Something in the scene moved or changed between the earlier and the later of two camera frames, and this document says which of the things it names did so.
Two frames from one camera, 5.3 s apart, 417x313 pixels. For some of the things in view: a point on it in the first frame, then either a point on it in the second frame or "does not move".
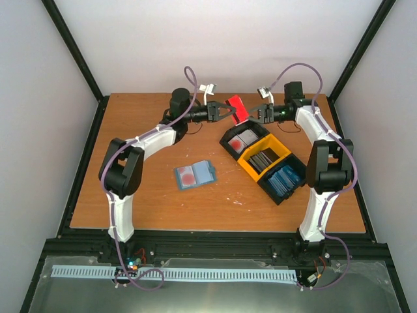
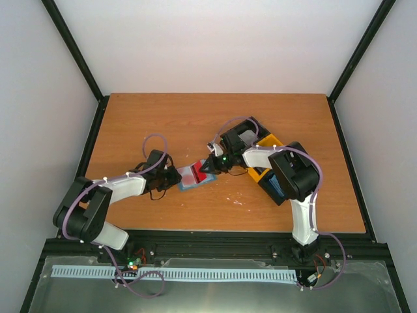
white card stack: x=248 y=136 does not move
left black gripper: x=213 y=107 -> x=176 y=178
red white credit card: x=187 y=176 does not move
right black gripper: x=264 y=113 -> x=212 y=168
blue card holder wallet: x=200 y=173 does not move
